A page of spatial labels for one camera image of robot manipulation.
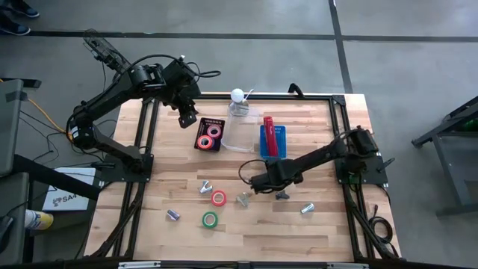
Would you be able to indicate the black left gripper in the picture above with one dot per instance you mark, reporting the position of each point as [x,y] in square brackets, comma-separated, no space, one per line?
[181,84]

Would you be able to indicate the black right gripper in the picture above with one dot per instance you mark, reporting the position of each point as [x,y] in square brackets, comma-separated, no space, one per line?
[280,173]

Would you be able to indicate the dark staple remover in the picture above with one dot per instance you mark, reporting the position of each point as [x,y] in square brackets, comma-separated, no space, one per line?
[282,195]

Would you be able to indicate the pink tape roll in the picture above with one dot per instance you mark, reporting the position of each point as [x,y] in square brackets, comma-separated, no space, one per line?
[214,126]

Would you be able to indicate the orange tape roll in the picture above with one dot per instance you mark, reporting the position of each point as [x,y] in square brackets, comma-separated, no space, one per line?
[200,142]

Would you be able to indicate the red stapler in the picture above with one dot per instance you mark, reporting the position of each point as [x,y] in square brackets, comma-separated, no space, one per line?
[270,136]

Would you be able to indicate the red tape roll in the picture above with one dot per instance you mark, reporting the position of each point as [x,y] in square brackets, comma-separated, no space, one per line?
[218,192]

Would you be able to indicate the green tape roll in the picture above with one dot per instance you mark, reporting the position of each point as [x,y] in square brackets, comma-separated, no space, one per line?
[210,213]

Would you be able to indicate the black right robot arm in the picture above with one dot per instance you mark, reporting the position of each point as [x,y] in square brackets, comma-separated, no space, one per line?
[321,153]

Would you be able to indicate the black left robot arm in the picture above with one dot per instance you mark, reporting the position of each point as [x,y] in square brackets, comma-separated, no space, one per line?
[112,89]

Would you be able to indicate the black plastic basket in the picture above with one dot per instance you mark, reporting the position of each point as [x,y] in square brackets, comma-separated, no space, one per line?
[199,124]

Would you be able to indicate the blue plastic basket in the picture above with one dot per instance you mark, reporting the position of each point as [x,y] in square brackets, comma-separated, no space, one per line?
[282,142]

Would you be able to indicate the clear plastic bin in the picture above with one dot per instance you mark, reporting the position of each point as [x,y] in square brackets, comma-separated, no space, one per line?
[242,138]

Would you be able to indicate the white round ball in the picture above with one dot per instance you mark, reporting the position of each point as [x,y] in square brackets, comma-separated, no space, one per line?
[237,95]

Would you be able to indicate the small silver blue cylinder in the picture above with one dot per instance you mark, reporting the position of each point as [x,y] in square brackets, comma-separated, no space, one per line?
[173,214]

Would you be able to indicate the black diagonal bar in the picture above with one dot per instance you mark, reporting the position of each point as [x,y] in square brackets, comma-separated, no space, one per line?
[56,178]

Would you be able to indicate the black flat bar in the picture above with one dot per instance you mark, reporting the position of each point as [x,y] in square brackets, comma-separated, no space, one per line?
[22,82]

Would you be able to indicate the black metal cart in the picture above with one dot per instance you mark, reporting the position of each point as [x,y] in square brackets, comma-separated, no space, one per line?
[452,175]

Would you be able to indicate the grey flat panel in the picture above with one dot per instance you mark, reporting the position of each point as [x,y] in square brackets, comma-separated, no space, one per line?
[9,130]
[13,216]

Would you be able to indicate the yellow white bottle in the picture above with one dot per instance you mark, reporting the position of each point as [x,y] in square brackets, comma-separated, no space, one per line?
[39,220]

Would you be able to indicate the person's shoe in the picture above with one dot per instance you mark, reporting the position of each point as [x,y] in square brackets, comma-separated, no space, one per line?
[24,9]
[13,27]

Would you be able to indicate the black aluminium table frame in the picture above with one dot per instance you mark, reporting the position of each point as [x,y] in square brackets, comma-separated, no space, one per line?
[280,97]

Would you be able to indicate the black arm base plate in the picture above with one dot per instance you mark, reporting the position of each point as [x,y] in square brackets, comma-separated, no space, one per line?
[379,175]
[112,173]

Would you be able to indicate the silver bracket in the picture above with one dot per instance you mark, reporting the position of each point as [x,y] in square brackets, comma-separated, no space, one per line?
[347,265]
[138,265]

